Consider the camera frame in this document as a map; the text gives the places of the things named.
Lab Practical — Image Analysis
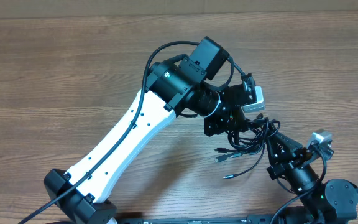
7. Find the black usb cable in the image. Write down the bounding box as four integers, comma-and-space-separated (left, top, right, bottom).
213, 113, 282, 180

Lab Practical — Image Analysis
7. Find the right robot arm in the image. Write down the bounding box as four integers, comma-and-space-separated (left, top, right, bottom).
267, 129, 358, 223

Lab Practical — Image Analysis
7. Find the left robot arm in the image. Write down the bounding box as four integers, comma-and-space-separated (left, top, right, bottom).
44, 37, 264, 223

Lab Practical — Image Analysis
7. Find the cardboard board backdrop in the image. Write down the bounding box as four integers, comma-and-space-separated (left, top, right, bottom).
0, 0, 358, 19

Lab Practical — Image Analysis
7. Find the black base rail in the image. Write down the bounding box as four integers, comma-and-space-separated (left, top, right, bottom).
116, 213, 307, 224

